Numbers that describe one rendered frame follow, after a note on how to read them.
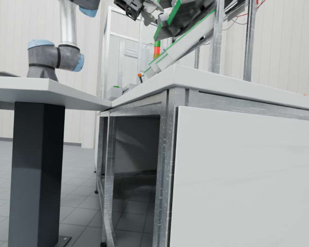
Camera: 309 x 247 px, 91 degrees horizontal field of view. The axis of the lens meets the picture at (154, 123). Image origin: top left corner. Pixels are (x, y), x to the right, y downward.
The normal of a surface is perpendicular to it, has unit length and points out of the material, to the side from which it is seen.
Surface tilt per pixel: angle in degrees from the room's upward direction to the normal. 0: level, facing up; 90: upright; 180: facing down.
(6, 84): 90
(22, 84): 90
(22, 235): 90
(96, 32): 90
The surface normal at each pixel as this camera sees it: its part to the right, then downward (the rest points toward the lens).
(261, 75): -0.07, 0.01
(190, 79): 0.40, 0.04
